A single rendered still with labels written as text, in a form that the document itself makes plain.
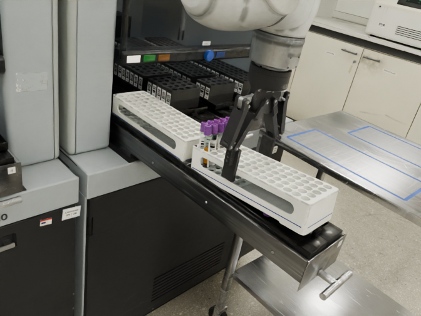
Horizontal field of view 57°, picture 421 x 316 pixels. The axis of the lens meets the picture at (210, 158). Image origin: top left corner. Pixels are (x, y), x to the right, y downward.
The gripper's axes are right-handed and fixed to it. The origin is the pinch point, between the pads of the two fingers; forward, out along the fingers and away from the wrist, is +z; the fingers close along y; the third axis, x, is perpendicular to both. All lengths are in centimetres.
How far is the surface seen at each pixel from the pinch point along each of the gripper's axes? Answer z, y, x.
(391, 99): 33, 229, 51
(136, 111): 0.8, -5.1, 31.9
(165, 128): 0.5, -5.0, 20.9
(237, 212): 6.6, -6.7, -5.1
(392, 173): 5.0, 40.0, -16.3
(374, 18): -15, 230, 84
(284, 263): 9.7, -6.7, -17.5
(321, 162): 5.0, 26.7, -3.2
